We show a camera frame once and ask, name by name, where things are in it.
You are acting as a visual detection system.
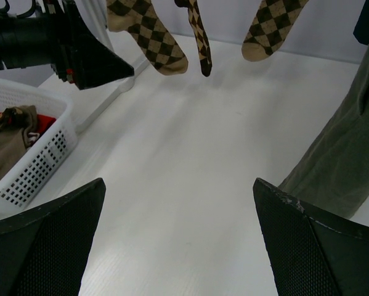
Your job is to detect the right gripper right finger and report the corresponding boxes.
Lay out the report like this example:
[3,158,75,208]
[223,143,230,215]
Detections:
[253,178,369,295]

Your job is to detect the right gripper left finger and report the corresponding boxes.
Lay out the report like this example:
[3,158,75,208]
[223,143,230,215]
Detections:
[0,178,106,295]

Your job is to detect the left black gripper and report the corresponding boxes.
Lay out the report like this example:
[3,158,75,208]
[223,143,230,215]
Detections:
[0,1,134,90]

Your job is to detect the brown yellow argyle sock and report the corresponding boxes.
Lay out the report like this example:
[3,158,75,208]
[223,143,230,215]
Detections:
[106,0,189,76]

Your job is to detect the brown tan argyle sock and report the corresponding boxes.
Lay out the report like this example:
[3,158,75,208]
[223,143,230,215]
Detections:
[241,0,308,62]

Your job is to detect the pile of socks in basket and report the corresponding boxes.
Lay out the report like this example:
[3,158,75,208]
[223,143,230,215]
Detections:
[0,105,56,180]

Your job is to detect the olive green hanging trousers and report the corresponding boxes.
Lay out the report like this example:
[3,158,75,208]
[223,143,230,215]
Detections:
[279,45,369,218]

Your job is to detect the white plastic laundry basket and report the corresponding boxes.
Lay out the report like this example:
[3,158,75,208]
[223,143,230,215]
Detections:
[0,79,78,215]

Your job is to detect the dark brown argyle sock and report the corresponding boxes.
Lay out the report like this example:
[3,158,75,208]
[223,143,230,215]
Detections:
[174,0,213,77]

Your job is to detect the teal green sock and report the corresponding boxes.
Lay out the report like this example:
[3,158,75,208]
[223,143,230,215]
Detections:
[353,0,369,45]

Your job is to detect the white clothes rack frame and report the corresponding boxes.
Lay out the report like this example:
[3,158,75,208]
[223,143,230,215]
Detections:
[72,1,149,133]

